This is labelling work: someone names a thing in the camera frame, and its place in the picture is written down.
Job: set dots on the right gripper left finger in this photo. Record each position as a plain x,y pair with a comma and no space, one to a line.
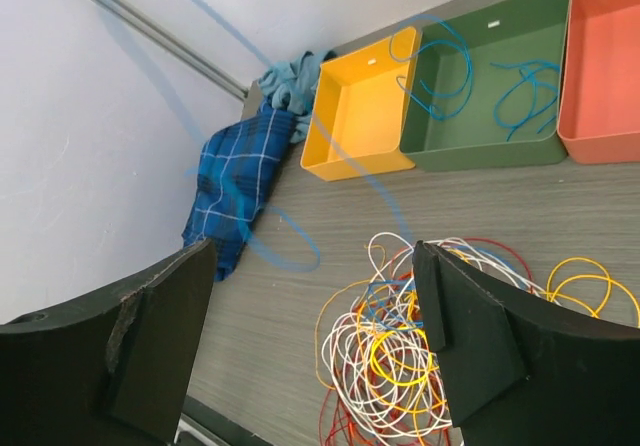
112,366

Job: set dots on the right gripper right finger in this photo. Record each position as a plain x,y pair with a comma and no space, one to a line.
519,370

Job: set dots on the blue plaid cloth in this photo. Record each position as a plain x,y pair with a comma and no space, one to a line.
237,171

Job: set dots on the red plastic bin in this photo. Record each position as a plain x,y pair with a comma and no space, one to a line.
598,118

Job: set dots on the green plastic bin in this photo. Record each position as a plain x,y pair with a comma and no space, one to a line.
486,88

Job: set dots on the yellow plastic bin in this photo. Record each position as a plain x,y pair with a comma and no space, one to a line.
359,110

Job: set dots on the light blue cloth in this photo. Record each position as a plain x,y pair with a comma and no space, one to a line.
292,86

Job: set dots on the left aluminium frame post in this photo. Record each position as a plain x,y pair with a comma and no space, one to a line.
128,17

